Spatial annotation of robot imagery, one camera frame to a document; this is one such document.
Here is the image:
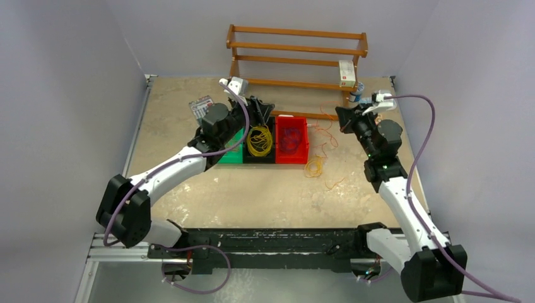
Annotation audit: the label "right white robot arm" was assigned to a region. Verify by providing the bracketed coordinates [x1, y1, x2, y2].
[335, 105, 467, 302]

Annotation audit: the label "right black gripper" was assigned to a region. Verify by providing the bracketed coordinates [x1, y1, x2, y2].
[336, 104, 379, 159]

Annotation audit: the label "yellow coiled cable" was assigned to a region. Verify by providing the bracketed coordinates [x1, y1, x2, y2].
[246, 125, 273, 158]

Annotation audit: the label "pack of coloured markers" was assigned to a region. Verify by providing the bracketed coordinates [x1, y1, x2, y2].
[189, 95, 214, 125]

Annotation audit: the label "left purple robot hose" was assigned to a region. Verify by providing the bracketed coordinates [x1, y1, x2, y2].
[103, 79, 250, 295]

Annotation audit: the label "purple robot hose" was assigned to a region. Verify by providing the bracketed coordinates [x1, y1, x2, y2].
[359, 93, 523, 303]
[103, 79, 250, 295]

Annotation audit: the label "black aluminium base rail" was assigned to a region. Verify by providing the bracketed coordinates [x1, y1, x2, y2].
[88, 223, 413, 275]

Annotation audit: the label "right purple robot hose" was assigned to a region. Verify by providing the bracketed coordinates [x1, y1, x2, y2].
[359, 93, 523, 303]

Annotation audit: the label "wooden two-tier shelf rack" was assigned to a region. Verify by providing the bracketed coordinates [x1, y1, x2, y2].
[225, 24, 368, 107]

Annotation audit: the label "green plastic bin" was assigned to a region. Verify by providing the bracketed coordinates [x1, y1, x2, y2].
[218, 129, 244, 164]

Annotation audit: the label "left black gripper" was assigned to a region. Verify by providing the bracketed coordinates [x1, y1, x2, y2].
[220, 95, 273, 146]

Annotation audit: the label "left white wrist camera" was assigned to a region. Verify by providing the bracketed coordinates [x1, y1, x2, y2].
[218, 76, 249, 98]

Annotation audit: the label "white red carton box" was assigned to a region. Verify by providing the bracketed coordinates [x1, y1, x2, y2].
[338, 60, 357, 88]

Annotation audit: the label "purple thin cable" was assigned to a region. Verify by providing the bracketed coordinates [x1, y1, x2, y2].
[279, 127, 303, 153]

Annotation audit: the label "red plastic bin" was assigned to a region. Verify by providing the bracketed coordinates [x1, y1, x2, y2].
[275, 116, 309, 165]

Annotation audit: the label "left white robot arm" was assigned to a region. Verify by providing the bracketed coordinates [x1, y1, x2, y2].
[96, 97, 275, 258]

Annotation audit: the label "black plastic bin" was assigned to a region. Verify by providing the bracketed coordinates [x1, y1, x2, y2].
[243, 117, 276, 164]

